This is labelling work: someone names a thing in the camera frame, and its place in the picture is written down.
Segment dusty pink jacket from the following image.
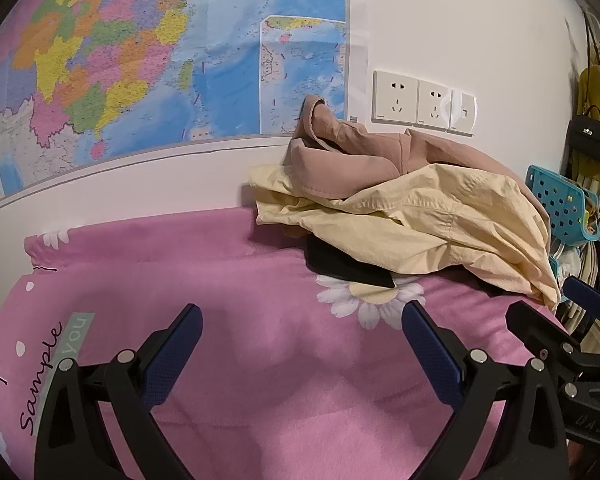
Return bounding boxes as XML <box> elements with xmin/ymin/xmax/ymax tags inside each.
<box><xmin>285</xmin><ymin>94</ymin><xmax>550</xmax><ymax>221</ymax></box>

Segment blue plastic basket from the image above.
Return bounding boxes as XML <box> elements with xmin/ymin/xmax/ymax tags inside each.
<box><xmin>526</xmin><ymin>165</ymin><xmax>600</xmax><ymax>246</ymax></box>

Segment black handbag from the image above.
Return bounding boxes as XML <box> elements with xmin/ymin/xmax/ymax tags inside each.
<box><xmin>567</xmin><ymin>105</ymin><xmax>600</xmax><ymax>162</ymax></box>

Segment pink floral bed sheet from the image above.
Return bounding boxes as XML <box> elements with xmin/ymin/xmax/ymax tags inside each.
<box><xmin>0</xmin><ymin>208</ymin><xmax>547</xmax><ymax>479</ymax></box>

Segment cream yellow jacket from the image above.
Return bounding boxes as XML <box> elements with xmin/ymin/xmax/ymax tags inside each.
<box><xmin>249</xmin><ymin>164</ymin><xmax>560</xmax><ymax>309</ymax></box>

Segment black garment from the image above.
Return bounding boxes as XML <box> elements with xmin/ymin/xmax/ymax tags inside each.
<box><xmin>304</xmin><ymin>234</ymin><xmax>394</xmax><ymax>288</ymax></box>

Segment white wall switch right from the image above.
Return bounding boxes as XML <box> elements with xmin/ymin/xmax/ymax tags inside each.
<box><xmin>449</xmin><ymin>89</ymin><xmax>478</xmax><ymax>136</ymax></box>

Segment white wall socket middle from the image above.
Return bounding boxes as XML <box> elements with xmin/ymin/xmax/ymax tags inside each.
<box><xmin>416</xmin><ymin>80</ymin><xmax>453</xmax><ymax>130</ymax></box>

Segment white wall socket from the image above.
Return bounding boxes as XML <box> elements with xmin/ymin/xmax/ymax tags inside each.
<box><xmin>372</xmin><ymin>70</ymin><xmax>418</xmax><ymax>126</ymax></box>
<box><xmin>416</xmin><ymin>80</ymin><xmax>453</xmax><ymax>130</ymax></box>

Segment white wall socket left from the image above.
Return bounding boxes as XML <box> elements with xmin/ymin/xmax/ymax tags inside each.
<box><xmin>372</xmin><ymin>70</ymin><xmax>418</xmax><ymax>126</ymax></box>

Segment colourful wall map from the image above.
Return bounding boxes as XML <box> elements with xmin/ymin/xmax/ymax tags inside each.
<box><xmin>0</xmin><ymin>0</ymin><xmax>370</xmax><ymax>207</ymax></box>

